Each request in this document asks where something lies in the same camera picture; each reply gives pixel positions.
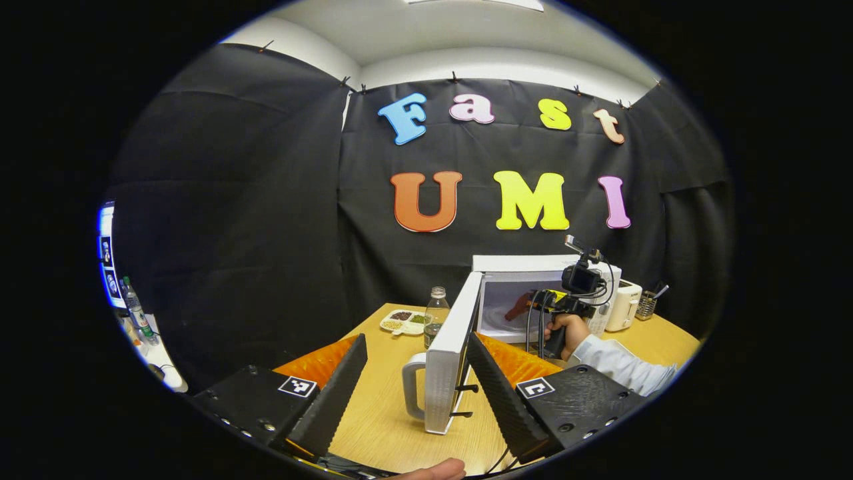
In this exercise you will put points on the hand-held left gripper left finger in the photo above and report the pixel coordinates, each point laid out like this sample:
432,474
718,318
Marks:
333,400

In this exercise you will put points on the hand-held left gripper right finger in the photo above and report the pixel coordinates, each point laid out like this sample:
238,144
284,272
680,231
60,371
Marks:
500,400

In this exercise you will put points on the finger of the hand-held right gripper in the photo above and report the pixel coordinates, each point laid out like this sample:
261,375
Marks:
543,301

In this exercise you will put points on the brown chicken drumstick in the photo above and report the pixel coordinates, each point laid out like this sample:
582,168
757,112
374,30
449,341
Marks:
518,306

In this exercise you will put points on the white microwave oven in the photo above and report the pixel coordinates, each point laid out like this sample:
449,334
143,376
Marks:
446,346

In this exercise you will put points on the cream white toaster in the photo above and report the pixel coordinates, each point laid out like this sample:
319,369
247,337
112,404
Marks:
623,306

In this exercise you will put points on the thin metal utensil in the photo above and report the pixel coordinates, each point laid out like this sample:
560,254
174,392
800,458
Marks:
661,290

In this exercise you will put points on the white divided plate with grains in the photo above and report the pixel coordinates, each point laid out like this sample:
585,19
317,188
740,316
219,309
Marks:
403,323

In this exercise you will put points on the clear plastic bottle green label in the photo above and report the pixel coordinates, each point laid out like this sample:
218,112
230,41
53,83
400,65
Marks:
136,310
436,313

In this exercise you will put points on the white side table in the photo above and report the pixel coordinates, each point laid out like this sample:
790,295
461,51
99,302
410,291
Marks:
150,350

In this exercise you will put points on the black backdrop cloth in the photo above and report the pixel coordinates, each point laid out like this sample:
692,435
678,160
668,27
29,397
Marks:
266,200

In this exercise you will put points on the ceiling light panel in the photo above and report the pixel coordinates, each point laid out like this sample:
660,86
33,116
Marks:
480,3

